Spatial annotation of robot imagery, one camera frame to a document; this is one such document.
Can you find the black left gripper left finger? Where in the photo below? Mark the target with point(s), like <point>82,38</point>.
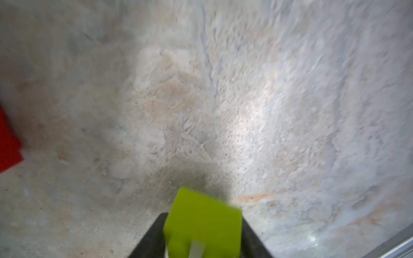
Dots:
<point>152,244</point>

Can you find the metal corner frame post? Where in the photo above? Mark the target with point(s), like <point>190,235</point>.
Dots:
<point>398,246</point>

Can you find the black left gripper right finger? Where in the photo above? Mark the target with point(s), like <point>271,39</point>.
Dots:
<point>251,245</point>

